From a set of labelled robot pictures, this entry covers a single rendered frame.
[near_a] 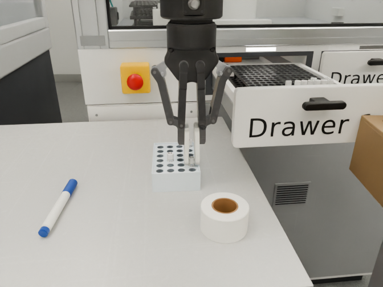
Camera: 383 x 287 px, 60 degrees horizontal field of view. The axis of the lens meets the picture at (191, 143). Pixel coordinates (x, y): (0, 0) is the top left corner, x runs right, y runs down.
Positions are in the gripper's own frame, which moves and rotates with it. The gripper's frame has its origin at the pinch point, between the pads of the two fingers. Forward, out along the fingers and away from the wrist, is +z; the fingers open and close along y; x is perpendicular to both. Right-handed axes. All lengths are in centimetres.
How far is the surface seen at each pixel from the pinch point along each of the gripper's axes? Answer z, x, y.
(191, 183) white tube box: 6.0, -3.4, -0.2
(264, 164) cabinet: 25, 36, 25
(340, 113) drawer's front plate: -4.1, 2.0, 27.2
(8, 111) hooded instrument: 16, 66, -62
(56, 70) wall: 70, 370, -142
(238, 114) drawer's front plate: -4.6, 1.4, 8.3
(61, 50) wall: 45, 369, -131
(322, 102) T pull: -7.5, -1.4, 21.7
